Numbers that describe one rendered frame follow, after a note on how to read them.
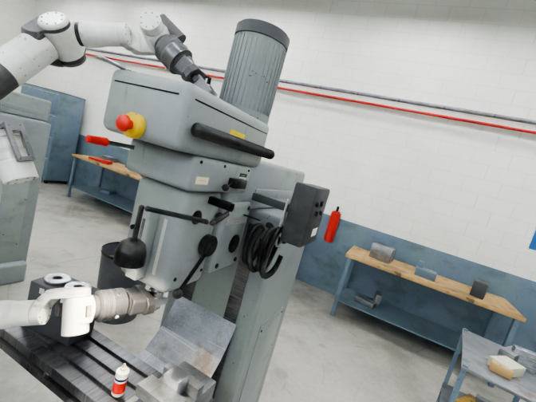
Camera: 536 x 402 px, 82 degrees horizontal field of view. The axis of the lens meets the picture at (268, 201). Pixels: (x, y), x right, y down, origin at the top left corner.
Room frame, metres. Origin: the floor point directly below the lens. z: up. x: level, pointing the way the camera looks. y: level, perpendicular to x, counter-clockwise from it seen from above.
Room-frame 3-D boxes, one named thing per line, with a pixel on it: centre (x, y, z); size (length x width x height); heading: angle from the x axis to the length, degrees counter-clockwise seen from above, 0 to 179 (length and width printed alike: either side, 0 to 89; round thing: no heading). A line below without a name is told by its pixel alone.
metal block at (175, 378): (0.90, 0.13, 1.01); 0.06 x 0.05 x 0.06; 66
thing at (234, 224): (1.14, 0.20, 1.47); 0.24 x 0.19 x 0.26; 68
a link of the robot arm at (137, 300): (0.89, 0.33, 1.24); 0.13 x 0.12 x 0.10; 50
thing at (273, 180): (1.42, 0.08, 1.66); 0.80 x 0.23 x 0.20; 158
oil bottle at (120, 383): (0.92, 0.31, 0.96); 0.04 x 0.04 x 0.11
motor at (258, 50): (1.19, 0.18, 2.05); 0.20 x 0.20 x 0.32
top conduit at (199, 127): (0.94, 0.12, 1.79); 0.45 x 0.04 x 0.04; 158
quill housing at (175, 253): (0.96, 0.27, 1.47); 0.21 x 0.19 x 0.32; 68
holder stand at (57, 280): (1.14, 0.67, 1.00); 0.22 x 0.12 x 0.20; 78
